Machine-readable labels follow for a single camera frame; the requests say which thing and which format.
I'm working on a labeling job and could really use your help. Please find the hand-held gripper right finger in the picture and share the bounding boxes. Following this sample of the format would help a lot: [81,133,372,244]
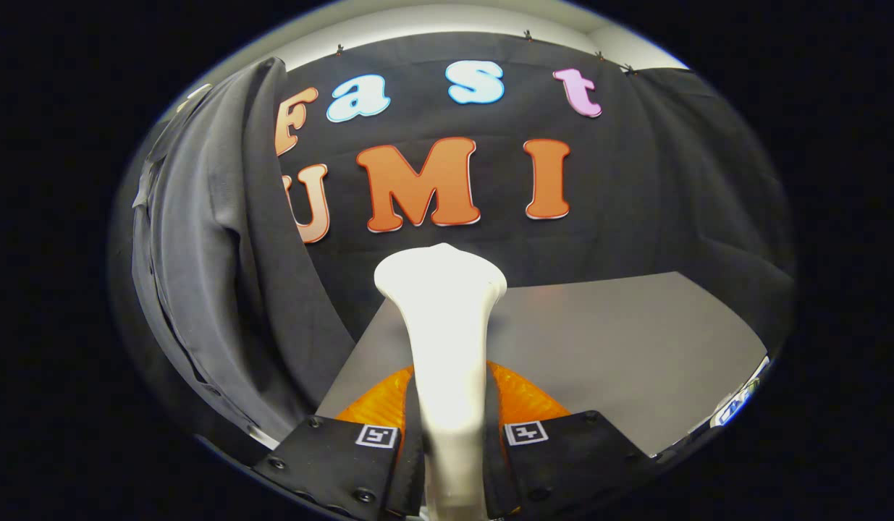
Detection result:
[483,361,657,519]

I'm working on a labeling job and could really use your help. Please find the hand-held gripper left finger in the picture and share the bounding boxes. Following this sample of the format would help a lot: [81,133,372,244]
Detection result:
[253,365,426,520]

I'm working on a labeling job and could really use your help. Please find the white garment steamer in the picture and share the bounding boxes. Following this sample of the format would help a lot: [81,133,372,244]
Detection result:
[374,243,508,521]

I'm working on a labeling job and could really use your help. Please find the grey button-up shirt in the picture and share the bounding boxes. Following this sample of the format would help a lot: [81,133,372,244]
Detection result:
[132,58,358,444]

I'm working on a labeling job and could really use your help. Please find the grey cabinet with drawers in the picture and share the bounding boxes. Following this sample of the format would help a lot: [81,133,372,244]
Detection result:
[316,271,770,457]

